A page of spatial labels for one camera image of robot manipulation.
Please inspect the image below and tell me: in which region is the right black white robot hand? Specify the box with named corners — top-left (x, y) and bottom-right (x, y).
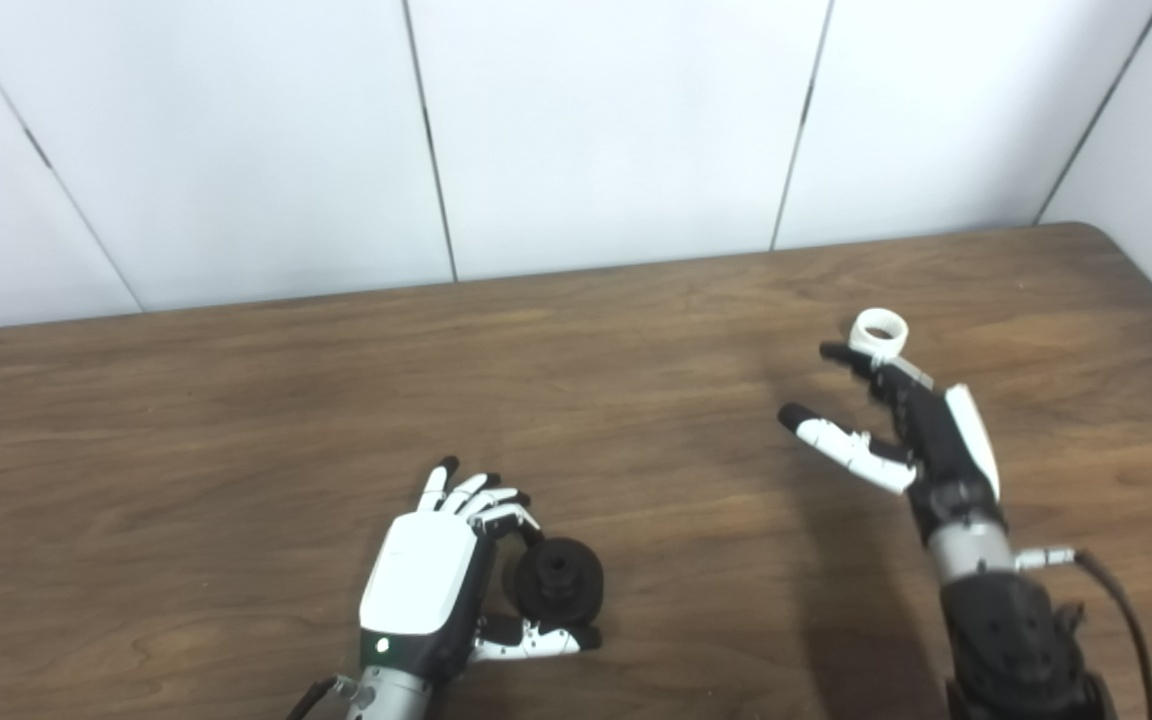
top-left (778, 340), bottom-right (1007, 546)

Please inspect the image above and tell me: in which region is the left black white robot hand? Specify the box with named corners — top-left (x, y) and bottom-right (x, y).
top-left (358, 456), bottom-right (602, 691)

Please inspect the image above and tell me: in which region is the round black plastic part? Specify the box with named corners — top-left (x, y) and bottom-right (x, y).
top-left (503, 537), bottom-right (605, 626)

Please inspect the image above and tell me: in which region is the white plastic ring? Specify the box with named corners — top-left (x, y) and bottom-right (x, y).
top-left (851, 308), bottom-right (910, 361)

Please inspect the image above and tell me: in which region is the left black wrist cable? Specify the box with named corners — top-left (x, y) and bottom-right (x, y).
top-left (286, 675), bottom-right (357, 720)

